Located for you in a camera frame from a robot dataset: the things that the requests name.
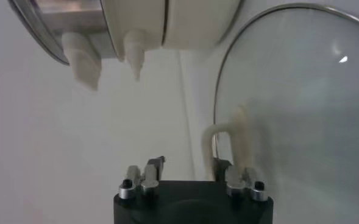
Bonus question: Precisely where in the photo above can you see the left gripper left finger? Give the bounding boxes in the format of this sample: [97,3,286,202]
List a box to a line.
[118,155,166,201]

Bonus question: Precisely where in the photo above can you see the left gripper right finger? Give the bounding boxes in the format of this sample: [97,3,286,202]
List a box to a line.
[212,157,269,202]

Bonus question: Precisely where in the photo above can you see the glass lid with cream handle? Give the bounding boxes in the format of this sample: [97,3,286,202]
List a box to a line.
[201,2,359,224]

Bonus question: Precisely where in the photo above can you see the cream electric cooker pot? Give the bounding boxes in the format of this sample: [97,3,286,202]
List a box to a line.
[101,0,244,82]

